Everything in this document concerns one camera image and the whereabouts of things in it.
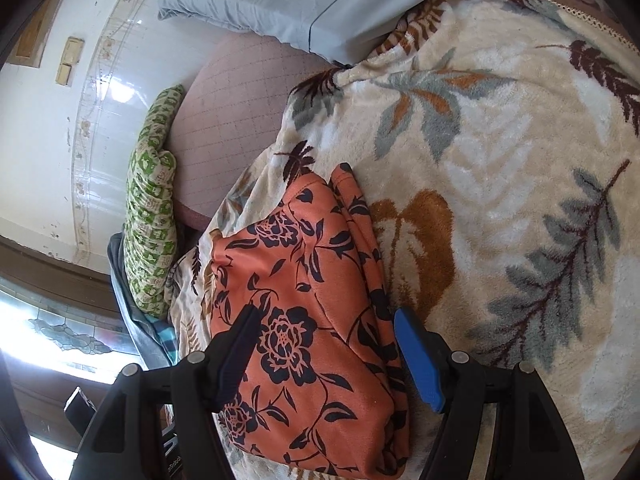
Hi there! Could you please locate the pinkish quilted mattress pad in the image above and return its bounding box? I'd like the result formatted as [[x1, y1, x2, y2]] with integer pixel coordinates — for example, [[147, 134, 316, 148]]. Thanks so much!
[[167, 34, 335, 229]]

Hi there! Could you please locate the teal striped cloth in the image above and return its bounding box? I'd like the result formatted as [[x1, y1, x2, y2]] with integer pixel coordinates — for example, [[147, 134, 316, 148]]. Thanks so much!
[[149, 314, 180, 365]]

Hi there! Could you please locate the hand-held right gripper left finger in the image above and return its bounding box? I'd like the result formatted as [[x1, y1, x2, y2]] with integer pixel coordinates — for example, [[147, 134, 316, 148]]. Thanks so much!
[[67, 304, 265, 480]]

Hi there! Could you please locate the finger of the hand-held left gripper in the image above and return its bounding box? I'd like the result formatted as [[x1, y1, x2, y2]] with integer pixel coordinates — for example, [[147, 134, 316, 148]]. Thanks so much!
[[160, 417, 185, 480]]

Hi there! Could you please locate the wooden wall frame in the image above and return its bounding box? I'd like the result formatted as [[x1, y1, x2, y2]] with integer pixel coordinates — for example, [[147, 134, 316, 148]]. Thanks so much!
[[6, 0, 72, 70]]

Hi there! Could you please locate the blue-grey cloth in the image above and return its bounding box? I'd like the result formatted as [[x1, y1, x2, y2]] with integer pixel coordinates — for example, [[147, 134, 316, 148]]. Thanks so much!
[[107, 232, 172, 370]]

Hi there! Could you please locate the green patterned pillow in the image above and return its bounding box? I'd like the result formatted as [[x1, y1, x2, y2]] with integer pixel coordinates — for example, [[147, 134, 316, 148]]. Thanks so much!
[[122, 85, 187, 319]]

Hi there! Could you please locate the stained glass window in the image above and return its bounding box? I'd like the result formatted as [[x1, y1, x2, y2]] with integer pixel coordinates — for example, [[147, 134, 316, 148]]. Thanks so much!
[[0, 282, 147, 388]]

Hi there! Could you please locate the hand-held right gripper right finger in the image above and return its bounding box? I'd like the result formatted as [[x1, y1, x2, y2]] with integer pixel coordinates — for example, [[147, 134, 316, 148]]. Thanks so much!
[[393, 307, 586, 480]]

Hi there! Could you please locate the yellowed wall switch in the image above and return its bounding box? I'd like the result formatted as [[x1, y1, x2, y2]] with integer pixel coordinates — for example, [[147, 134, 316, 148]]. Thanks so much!
[[55, 36, 87, 87]]

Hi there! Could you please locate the cream leaf print blanket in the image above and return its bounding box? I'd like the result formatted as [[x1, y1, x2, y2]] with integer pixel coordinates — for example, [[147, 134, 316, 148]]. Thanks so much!
[[165, 0, 640, 480]]

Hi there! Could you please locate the orange floral garment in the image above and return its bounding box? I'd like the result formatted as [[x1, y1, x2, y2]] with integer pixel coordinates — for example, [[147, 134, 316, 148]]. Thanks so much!
[[209, 162, 416, 479]]

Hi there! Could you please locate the light blue pillow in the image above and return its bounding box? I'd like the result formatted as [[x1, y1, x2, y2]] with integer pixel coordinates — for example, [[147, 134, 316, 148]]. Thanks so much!
[[157, 0, 474, 67]]

